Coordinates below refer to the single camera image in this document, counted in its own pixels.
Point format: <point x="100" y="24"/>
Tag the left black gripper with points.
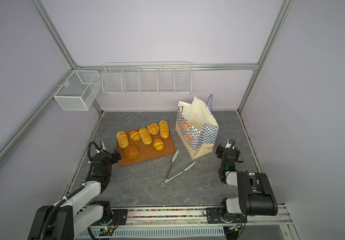
<point x="114" y="160"/>

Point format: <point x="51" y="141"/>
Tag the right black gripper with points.
<point x="221" y="151"/>

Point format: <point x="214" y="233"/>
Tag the orange round bun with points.
<point x="131" y="152"/>

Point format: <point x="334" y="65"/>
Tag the blue checkered paper bag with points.
<point x="196" y="126"/>

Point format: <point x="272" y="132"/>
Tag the yellow bread roll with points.
<point x="134" y="135"/>

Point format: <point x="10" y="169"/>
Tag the orange croissant bread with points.
<point x="158" y="144"/>

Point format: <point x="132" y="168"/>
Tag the pale muffin bread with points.
<point x="153" y="128"/>

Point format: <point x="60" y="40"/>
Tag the metal tongs with white tips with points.
<point x="179" y="165"/>

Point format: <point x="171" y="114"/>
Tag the ridged long bread loaf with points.
<point x="164" y="129"/>

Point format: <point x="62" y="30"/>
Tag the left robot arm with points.
<point x="76" y="198"/>

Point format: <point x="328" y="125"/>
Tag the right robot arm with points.
<point x="255" y="196"/>

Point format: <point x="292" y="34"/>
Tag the brown plastic tray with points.
<point x="146" y="152"/>

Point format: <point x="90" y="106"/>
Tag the white mesh box basket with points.
<point x="79" y="90"/>

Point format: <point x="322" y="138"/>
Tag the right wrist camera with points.
<point x="230" y="143"/>

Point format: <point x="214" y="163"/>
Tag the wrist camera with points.
<point x="230" y="143"/>
<point x="102" y="148"/>

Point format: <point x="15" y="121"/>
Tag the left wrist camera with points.
<point x="102" y="148"/>

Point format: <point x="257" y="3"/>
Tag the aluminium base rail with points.
<point x="185" y="222"/>

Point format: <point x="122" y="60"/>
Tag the white wire shelf basket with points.
<point x="154" y="81"/>

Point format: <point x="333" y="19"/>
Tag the aluminium frame post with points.
<point x="172" y="65"/>

